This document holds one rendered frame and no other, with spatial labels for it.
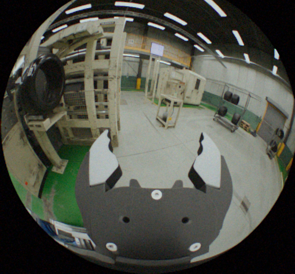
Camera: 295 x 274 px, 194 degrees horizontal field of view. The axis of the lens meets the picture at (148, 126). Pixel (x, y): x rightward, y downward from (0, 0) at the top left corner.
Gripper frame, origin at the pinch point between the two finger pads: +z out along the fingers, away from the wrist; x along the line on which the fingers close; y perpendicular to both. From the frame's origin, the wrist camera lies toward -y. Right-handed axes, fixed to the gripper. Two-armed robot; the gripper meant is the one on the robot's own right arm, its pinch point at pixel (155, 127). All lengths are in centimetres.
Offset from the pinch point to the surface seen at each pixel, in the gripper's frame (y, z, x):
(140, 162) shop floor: 105, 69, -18
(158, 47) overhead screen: -166, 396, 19
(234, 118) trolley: 93, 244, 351
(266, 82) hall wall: -247, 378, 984
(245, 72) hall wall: -258, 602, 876
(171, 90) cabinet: 35, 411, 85
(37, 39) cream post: -84, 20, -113
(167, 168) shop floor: 111, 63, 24
